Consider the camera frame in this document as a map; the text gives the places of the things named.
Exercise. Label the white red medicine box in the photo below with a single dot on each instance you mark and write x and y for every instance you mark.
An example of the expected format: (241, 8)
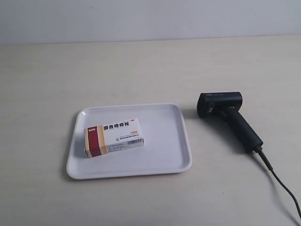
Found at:
(108, 138)

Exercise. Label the black handheld barcode scanner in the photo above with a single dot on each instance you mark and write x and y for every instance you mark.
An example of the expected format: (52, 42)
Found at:
(226, 105)

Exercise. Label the white plastic tray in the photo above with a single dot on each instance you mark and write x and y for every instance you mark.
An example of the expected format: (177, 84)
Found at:
(166, 147)

